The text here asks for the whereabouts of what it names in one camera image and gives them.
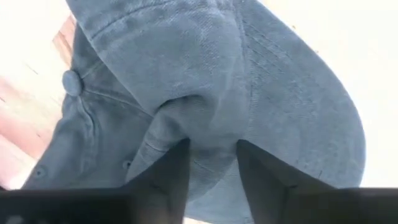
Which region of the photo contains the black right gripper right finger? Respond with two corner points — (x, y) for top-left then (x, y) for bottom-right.
(236, 139), (398, 224)

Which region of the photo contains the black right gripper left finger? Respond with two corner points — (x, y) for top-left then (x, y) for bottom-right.
(0, 138), (192, 224)

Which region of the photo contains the faded grey-blue cap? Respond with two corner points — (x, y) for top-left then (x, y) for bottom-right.
(21, 0), (367, 224)

